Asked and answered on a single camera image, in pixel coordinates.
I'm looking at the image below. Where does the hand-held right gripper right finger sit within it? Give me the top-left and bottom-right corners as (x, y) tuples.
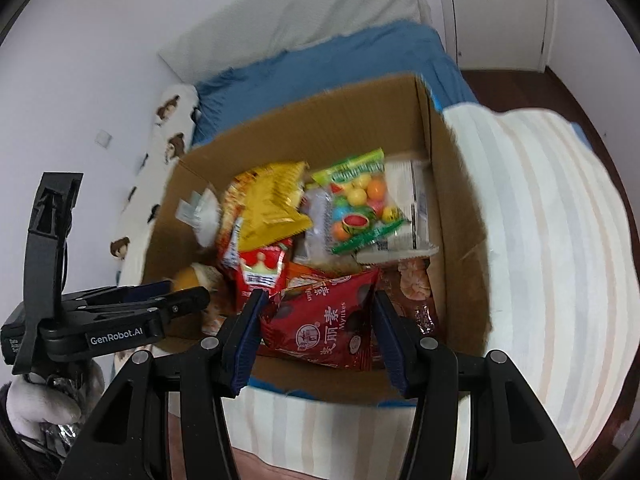
(372, 290), (581, 480)

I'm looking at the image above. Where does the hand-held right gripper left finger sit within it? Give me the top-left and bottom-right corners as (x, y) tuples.
(57, 289), (271, 480)

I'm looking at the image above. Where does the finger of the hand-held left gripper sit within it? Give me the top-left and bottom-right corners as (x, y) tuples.
(65, 281), (173, 309)
(159, 286), (211, 324)

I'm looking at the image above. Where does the clear yellow bread packet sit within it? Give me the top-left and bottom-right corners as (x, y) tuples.
(167, 261), (226, 311)

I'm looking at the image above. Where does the red chocolate snack packet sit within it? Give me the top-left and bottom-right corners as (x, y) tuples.
(259, 267), (383, 372)

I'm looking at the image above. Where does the orange panda snack packet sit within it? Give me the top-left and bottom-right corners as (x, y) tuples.
(285, 262), (331, 291)

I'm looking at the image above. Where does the brown cardboard box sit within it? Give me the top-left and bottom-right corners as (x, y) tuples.
(142, 74), (493, 406)

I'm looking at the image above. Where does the person's left forearm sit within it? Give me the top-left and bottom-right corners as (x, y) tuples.
(0, 360), (106, 480)

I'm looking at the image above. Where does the shrimp cracker packet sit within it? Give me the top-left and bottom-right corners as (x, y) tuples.
(377, 255), (443, 341)

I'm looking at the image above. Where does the red crown print packet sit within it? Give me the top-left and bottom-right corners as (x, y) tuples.
(235, 240), (293, 311)

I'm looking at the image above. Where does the yellow instant noodle packet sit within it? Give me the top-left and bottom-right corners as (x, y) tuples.
(215, 180), (261, 273)

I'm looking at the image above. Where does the clear plastic bag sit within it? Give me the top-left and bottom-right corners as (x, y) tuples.
(195, 187), (223, 248)

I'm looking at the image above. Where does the white paper label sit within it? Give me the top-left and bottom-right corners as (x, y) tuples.
(176, 195), (201, 226)

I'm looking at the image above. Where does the yellow chip bag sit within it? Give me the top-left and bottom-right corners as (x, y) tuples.
(231, 161), (312, 253)

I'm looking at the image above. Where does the clear snack packet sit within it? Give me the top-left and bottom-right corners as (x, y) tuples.
(292, 185), (333, 266)

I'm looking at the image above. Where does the white snack packet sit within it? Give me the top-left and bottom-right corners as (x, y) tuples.
(356, 157), (440, 265)

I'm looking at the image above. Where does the green fruit candy packet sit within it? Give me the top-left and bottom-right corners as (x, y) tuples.
(312, 148), (410, 256)

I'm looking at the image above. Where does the white bear print pillow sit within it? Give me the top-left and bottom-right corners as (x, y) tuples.
(110, 82), (201, 281)

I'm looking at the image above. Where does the blue bed sheet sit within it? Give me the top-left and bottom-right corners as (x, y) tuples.
(191, 22), (476, 148)

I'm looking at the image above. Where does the white wardrobe door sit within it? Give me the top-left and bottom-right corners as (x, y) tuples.
(435, 0), (557, 72)

